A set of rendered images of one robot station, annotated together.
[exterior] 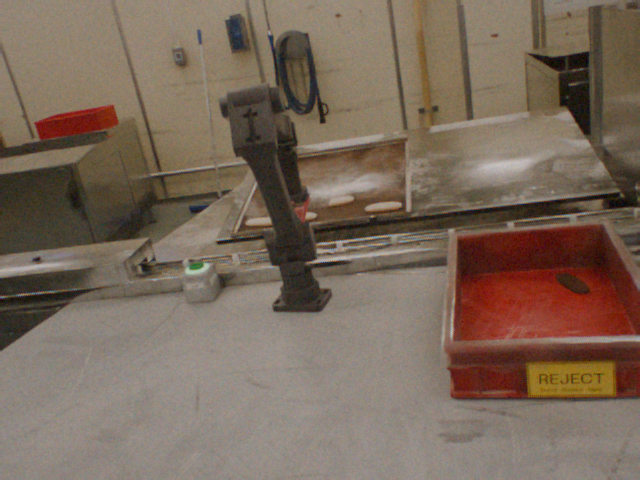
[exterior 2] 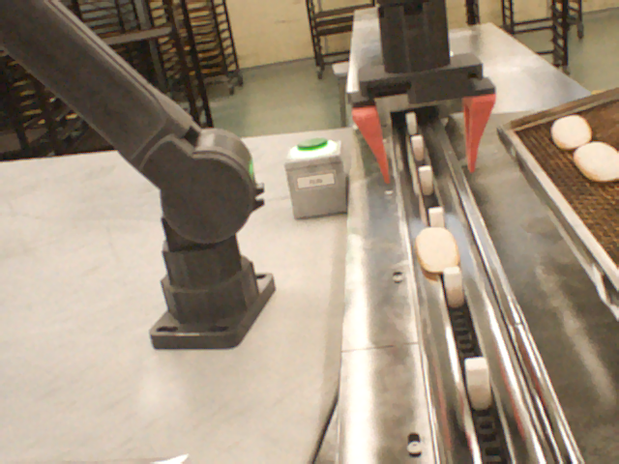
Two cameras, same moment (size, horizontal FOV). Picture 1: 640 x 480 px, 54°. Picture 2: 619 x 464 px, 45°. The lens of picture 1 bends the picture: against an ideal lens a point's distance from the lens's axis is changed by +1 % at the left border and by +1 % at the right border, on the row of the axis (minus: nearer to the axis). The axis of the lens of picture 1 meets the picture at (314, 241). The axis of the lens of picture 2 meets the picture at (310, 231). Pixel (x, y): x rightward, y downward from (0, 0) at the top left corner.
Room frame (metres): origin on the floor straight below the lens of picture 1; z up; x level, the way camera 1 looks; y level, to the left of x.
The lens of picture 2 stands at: (1.33, -0.59, 1.13)
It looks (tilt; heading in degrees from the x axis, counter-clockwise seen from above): 21 degrees down; 85
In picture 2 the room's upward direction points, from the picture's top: 10 degrees counter-clockwise
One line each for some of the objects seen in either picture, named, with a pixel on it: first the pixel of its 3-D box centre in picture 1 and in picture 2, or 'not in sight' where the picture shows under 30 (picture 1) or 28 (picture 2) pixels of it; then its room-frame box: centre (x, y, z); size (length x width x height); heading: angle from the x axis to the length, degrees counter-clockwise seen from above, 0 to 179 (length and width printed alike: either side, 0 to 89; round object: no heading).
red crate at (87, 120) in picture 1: (77, 121); not in sight; (4.98, 1.62, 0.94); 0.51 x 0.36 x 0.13; 82
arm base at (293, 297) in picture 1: (299, 287); (208, 277); (1.28, 0.05, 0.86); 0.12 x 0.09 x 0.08; 66
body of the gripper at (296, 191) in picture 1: (290, 185); (415, 43); (1.50, 0.03, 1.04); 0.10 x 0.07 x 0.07; 168
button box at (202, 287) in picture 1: (202, 288); (322, 190); (1.43, 0.30, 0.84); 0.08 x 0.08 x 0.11; 78
